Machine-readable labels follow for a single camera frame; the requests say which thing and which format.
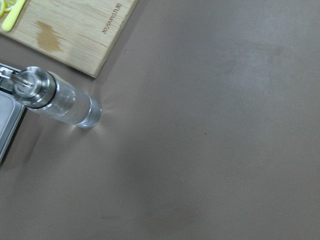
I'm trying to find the glass sauce bottle steel top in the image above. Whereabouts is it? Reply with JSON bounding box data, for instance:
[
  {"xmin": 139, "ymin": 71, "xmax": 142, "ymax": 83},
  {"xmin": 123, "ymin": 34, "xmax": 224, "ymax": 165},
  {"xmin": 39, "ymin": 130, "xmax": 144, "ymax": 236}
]
[{"xmin": 10, "ymin": 66, "xmax": 102, "ymax": 129}]

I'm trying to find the silver digital kitchen scale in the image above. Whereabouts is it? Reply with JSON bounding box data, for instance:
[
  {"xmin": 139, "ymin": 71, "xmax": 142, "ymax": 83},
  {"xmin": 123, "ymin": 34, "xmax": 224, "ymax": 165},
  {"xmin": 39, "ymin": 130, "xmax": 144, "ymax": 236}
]
[{"xmin": 0, "ymin": 63, "xmax": 27, "ymax": 165}]

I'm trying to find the yellow plastic knife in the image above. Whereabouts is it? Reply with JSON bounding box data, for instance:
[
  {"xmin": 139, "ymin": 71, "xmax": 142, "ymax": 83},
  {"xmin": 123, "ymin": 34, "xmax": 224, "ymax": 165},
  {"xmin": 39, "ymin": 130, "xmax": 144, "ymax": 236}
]
[{"xmin": 1, "ymin": 0, "xmax": 26, "ymax": 32}]

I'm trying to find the bamboo cutting board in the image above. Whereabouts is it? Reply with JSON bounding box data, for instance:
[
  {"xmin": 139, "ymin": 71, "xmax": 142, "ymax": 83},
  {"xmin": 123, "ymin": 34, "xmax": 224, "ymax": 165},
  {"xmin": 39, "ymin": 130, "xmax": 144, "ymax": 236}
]
[{"xmin": 0, "ymin": 0, "xmax": 138, "ymax": 78}]

